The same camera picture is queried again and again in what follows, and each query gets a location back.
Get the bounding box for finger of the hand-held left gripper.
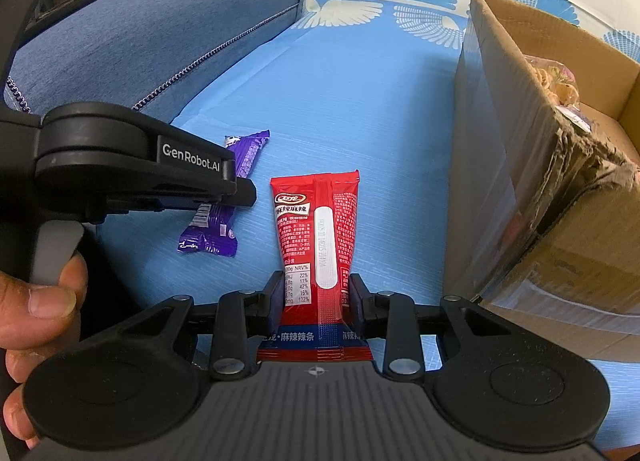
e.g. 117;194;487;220
104;178;258;222

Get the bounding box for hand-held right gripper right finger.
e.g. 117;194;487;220
348;272;506;382

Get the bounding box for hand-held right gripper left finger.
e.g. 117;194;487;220
122;271;286;382

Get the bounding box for purple chocolate packet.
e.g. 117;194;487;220
177;130;271;258

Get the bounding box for red and blue snack packet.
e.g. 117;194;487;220
256;169;374;363

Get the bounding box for brown cardboard box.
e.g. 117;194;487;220
444;0;640;377

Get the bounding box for person's left hand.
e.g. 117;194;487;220
0;255;90;448

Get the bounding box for blue denim cushion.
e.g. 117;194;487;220
5;0;307;142

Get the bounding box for blue fan print sofa cover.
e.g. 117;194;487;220
95;0;640;449

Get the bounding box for clear bag of round biscuits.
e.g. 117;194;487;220
524;55;583;109

